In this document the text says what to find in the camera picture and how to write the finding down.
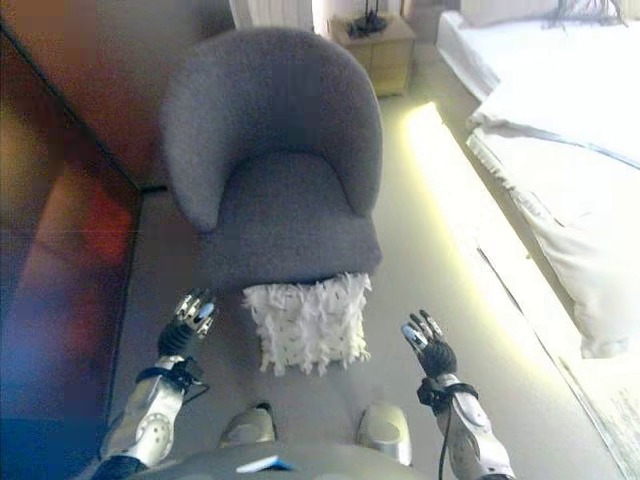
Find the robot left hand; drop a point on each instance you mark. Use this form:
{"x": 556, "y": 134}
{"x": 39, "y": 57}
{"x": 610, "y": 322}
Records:
{"x": 182, "y": 335}

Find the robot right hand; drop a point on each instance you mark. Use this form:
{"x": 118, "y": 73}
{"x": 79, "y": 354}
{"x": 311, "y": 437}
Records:
{"x": 437, "y": 355}

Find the white fringed cushion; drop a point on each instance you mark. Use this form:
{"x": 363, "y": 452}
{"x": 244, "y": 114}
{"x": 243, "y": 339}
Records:
{"x": 310, "y": 325}

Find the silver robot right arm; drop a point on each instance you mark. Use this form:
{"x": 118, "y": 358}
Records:
{"x": 475, "y": 430}

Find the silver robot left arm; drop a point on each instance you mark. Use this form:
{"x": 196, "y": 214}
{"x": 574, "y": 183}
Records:
{"x": 150, "y": 420}

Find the grey fringed cushion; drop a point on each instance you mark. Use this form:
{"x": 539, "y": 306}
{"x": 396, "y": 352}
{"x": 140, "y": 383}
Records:
{"x": 585, "y": 12}

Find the silver robot right leg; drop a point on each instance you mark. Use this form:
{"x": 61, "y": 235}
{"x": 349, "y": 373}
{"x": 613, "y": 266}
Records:
{"x": 385, "y": 430}

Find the silver robot leg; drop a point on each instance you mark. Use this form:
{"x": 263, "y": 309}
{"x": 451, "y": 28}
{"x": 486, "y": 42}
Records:
{"x": 385, "y": 430}
{"x": 250, "y": 425}

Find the silver robot left leg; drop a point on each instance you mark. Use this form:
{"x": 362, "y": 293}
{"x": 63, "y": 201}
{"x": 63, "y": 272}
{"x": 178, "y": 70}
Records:
{"x": 250, "y": 425}

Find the yellow under-bed light strip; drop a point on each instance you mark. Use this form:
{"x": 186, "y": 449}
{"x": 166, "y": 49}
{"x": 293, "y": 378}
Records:
{"x": 450, "y": 225}

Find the silver robot torso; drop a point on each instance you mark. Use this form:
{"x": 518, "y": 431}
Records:
{"x": 225, "y": 465}

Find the glossy dark wardrobe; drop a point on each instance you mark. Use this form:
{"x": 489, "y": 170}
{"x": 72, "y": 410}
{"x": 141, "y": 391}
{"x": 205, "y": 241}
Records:
{"x": 50, "y": 250}

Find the grey fabric armchair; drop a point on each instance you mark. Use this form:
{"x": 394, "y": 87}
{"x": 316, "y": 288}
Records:
{"x": 280, "y": 200}

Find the grey patterned rug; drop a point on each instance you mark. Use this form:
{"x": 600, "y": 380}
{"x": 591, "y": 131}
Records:
{"x": 615, "y": 425}

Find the white duvet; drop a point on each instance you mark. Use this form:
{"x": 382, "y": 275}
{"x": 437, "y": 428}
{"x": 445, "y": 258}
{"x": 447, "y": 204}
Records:
{"x": 575, "y": 175}

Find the light wooden nightstand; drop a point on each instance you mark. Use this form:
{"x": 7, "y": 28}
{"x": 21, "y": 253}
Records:
{"x": 390, "y": 60}

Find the white bed mattress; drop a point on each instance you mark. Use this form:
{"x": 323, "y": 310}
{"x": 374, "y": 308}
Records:
{"x": 475, "y": 50}

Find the white curtain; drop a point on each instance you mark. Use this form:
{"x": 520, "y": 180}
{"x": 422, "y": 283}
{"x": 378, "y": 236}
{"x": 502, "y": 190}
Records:
{"x": 270, "y": 10}

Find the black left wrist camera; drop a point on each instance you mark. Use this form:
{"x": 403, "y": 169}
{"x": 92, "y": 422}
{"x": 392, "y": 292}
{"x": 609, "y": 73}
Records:
{"x": 187, "y": 370}

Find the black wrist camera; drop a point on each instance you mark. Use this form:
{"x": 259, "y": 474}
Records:
{"x": 430, "y": 392}
{"x": 187, "y": 370}

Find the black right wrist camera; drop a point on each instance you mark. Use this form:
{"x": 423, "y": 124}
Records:
{"x": 430, "y": 392}

